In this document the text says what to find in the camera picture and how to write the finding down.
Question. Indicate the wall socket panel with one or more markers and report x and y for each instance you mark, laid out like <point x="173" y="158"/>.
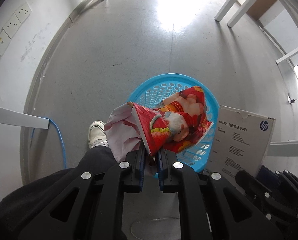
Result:
<point x="12" y="26"/>

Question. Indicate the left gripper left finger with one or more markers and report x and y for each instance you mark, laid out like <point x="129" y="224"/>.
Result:
<point x="91" y="206"/>

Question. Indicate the black trousers leg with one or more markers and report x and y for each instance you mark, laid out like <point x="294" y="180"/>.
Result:
<point x="21" y="206"/>

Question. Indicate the white HP cardboard box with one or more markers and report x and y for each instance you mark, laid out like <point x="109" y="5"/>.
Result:
<point x="241" y="142"/>

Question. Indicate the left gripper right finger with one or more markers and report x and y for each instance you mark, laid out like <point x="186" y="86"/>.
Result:
<point x="210" y="207"/>

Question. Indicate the white table leg frame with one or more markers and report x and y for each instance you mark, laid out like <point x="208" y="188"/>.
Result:
<point x="14" y="118"/>

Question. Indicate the white sneaker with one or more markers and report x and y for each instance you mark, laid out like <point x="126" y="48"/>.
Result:
<point x="96" y="135"/>

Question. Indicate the red snack bag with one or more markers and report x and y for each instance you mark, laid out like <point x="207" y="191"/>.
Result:
<point x="122" y="131"/>

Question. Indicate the blue plastic waste basket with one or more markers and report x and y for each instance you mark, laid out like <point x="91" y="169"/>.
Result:
<point x="177" y="113"/>

